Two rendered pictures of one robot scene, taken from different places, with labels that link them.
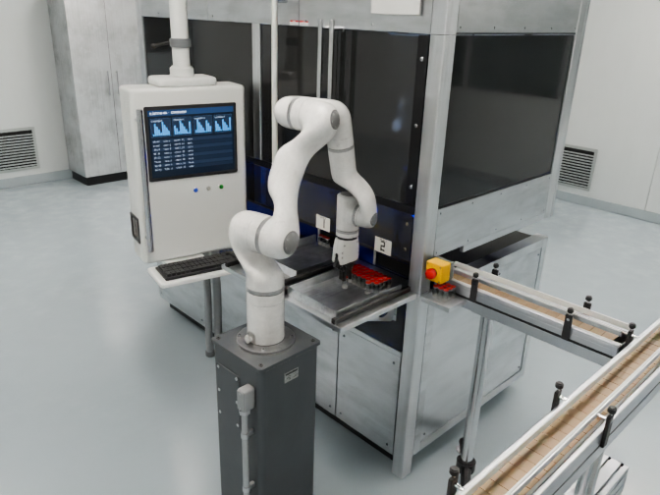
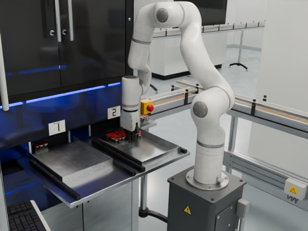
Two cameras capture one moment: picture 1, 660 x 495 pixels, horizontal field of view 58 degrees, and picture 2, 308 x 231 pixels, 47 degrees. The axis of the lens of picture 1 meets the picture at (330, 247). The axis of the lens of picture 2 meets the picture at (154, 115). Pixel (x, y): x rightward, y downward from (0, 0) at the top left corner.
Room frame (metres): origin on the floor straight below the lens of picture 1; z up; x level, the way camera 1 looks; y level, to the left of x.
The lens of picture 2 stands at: (1.93, 1.58, 1.67)
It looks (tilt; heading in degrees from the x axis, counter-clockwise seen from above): 20 degrees down; 270
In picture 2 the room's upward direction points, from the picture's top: 2 degrees clockwise
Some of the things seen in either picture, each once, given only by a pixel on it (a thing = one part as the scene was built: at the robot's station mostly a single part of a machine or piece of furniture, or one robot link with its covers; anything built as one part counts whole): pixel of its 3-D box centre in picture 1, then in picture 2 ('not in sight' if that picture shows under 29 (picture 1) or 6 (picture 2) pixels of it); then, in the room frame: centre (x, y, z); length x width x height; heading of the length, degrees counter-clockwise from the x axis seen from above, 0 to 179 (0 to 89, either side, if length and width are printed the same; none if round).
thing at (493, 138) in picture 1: (510, 114); not in sight; (2.36, -0.69, 1.50); 0.85 x 0.01 x 0.59; 134
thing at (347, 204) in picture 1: (349, 210); (130, 89); (2.05, -0.07, 1.19); 0.09 x 0.08 x 0.13; 54
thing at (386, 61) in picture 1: (376, 116); (97, 19); (2.22, -0.16, 1.50); 0.43 x 0.01 x 0.59; 44
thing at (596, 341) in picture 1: (526, 304); (161, 102); (1.88, -0.70, 0.92); 0.69 x 0.16 x 0.16; 44
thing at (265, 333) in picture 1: (265, 313); (208, 161); (1.69, 0.20, 0.95); 0.19 x 0.19 x 0.18
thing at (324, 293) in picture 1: (345, 289); (139, 145); (2.01, -0.06, 0.90); 0.34 x 0.26 x 0.04; 134
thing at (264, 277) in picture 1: (256, 249); (209, 118); (1.71, 0.23, 1.16); 0.19 x 0.12 x 0.24; 54
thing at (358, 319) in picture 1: (321, 278); (107, 156); (2.16, 0.03, 0.87); 0.70 x 0.48 x 0.02; 44
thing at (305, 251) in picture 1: (306, 254); (68, 157); (2.33, 0.10, 0.90); 0.34 x 0.26 x 0.04; 134
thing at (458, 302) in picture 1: (445, 299); (141, 123); (2.01, -0.44, 0.87); 0.14 x 0.13 x 0.02; 134
